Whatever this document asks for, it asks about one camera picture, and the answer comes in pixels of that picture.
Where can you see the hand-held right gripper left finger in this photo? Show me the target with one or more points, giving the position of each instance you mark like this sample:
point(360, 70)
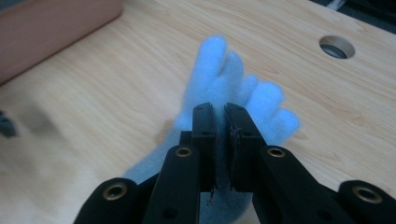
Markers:
point(204, 140)

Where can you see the blue glove with teal pompom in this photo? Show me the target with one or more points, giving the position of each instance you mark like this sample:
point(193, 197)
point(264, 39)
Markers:
point(218, 71)

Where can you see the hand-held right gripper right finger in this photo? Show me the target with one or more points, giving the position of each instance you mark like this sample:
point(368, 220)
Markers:
point(244, 149)

